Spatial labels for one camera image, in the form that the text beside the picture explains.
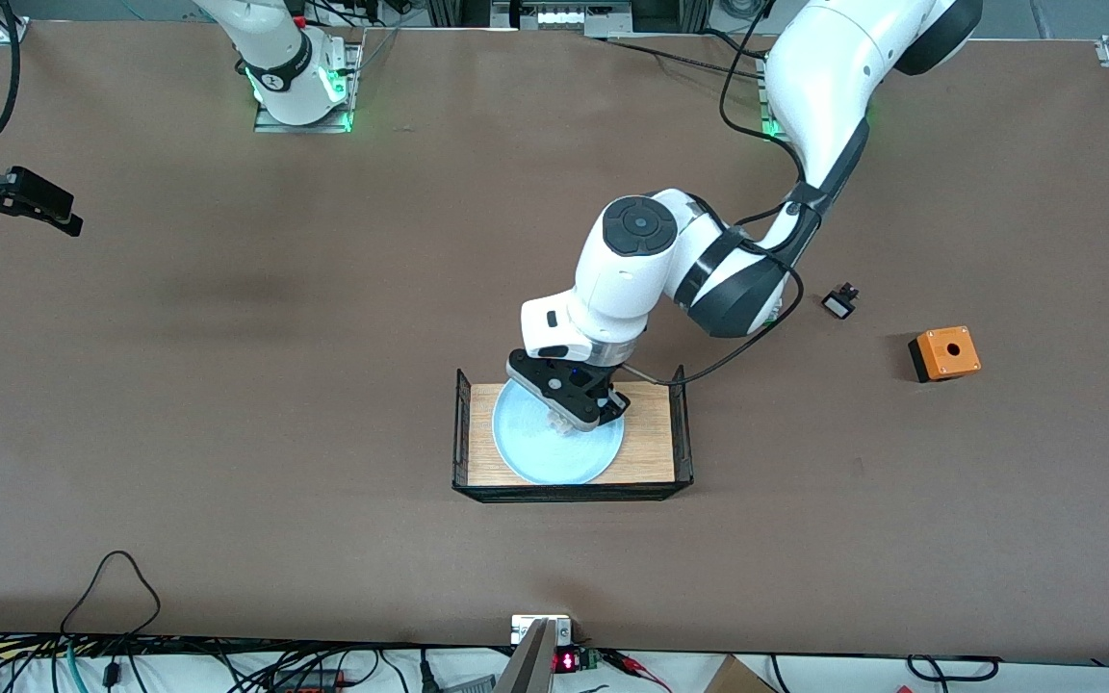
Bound aluminium frame structure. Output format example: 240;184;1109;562
425;0;709;38

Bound grey aluminium pole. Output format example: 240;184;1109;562
497;619;557;693

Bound black left camera mount bracket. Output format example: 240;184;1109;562
506;348;613;410

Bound black base power cable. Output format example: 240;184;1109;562
585;29;767;80

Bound black looped cable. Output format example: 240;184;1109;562
59;551;163;641

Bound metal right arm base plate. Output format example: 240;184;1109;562
254;40;363;134

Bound brown cardboard piece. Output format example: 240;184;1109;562
704;654;779;693

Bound light blue plate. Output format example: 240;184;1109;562
492;377;626;485

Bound orange button enclosure box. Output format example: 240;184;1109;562
908;325;982;384

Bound red clip lead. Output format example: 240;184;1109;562
601;650;673;692

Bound wooden tray black mesh sides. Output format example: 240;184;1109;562
451;365;694;504

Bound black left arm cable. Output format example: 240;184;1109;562
624;0;811;386

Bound metal clamp bracket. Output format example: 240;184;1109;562
511;614;572;646

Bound thin black cable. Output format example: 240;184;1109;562
906;654;1000;680

